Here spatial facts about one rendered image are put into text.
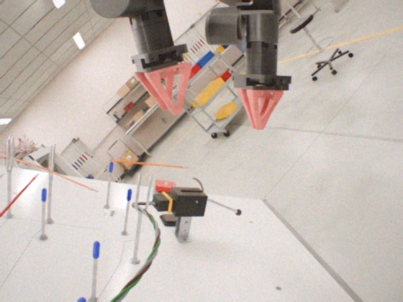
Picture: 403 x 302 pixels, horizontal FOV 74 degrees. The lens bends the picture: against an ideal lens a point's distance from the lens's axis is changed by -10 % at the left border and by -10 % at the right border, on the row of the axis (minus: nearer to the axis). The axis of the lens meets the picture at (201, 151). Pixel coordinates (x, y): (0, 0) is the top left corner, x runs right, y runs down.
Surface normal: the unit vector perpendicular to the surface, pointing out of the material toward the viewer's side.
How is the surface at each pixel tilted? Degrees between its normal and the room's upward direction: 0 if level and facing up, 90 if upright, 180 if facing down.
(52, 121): 90
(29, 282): 53
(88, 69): 90
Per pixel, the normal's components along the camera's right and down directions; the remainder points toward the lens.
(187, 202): 0.40, 0.25
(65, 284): 0.18, -0.97
